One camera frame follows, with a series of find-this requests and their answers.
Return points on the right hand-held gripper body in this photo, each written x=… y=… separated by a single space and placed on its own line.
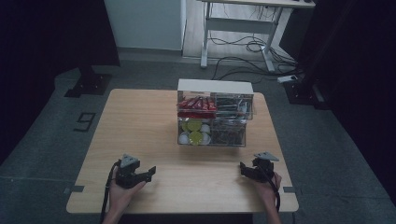
x=263 y=168

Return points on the person's left hand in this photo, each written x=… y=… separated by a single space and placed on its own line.
x=120 y=197

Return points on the person's right hand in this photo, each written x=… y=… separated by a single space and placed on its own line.
x=266 y=193

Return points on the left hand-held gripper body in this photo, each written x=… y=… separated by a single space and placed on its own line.
x=127 y=174

